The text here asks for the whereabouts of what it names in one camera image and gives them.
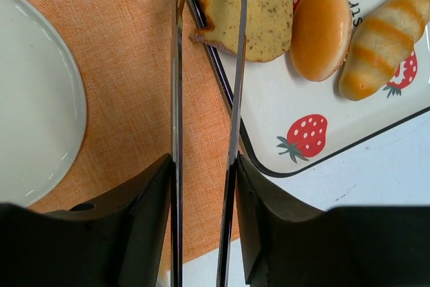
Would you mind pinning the orange cloth placemat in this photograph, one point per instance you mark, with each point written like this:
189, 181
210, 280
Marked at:
122, 48

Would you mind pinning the white blue ceramic plate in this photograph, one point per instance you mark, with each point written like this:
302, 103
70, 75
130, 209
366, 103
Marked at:
43, 105

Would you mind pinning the glossy orange bun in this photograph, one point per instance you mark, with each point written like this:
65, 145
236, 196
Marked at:
321, 33

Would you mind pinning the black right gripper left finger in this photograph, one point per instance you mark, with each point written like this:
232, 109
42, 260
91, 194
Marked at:
115, 239

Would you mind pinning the metal serving tongs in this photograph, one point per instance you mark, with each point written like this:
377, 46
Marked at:
177, 148

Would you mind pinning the sliced loaf cake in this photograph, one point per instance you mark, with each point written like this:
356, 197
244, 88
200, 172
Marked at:
268, 30

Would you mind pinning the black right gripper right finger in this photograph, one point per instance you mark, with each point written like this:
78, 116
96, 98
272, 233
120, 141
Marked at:
286, 242

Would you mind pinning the striped bread roll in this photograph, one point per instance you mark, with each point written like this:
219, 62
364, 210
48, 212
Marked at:
384, 39

